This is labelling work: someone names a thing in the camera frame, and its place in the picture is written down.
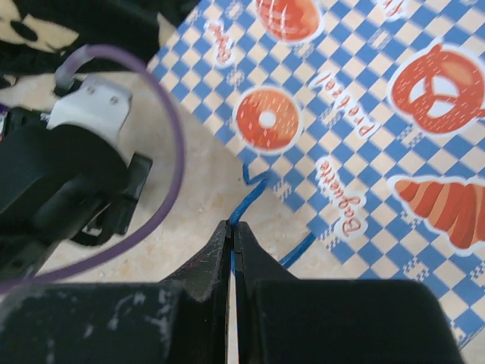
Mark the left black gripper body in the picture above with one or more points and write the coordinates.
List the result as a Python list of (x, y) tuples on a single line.
[(64, 183)]

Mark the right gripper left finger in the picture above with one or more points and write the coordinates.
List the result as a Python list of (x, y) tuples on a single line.
[(181, 319)]

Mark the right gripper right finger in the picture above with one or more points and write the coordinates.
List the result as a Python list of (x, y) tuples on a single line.
[(285, 319)]

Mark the blue checkered paper bag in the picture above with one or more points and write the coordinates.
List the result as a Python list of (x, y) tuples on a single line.
[(368, 119)]

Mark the black pillow with beige flowers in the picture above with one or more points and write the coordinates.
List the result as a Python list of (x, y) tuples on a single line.
[(37, 36)]

